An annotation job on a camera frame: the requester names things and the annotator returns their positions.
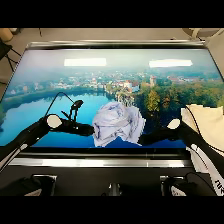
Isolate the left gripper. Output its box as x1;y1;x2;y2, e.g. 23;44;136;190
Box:
62;119;96;137

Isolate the silver frame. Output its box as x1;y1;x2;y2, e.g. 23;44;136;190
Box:
8;39;208;197

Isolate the cream garment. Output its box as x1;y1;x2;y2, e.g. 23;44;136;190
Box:
180;104;224;148

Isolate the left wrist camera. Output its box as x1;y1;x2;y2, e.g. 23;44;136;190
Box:
60;99;85;123

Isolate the black cable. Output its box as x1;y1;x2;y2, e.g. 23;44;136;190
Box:
184;105;224;154
184;171;218;196
44;91;76;118

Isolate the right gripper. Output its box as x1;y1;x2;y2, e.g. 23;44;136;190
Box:
137;127;169;147

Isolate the white shirt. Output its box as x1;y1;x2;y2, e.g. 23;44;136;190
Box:
91;101;147;148

